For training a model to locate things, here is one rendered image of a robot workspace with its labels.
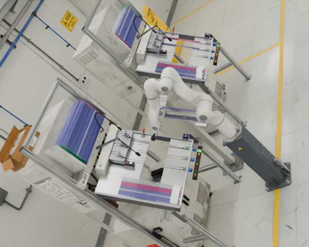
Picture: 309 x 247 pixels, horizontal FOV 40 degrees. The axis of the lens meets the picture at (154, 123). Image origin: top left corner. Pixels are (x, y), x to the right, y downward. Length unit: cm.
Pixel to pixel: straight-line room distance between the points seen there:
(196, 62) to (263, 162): 138
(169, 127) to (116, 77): 90
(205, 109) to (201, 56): 143
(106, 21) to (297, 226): 274
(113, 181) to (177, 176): 54
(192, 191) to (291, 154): 98
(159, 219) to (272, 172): 105
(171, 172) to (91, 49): 154
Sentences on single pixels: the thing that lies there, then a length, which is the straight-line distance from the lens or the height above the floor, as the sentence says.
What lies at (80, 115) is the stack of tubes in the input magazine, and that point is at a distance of 357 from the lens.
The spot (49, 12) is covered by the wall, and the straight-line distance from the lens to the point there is 611.
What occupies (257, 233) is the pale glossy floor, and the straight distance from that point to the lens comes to 380.
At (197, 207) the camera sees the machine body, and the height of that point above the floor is 20.
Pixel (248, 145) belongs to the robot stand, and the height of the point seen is 58.
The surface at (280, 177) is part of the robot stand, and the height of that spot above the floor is 9.
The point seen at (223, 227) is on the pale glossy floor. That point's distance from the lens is 405.
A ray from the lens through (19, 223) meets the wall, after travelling 477.
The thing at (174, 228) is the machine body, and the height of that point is 44.
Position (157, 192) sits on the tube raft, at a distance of 346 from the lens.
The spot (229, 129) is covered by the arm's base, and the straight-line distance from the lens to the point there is 342.
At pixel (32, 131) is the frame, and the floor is 189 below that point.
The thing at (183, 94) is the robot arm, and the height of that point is 129.
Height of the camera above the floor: 278
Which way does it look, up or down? 28 degrees down
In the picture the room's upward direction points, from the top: 50 degrees counter-clockwise
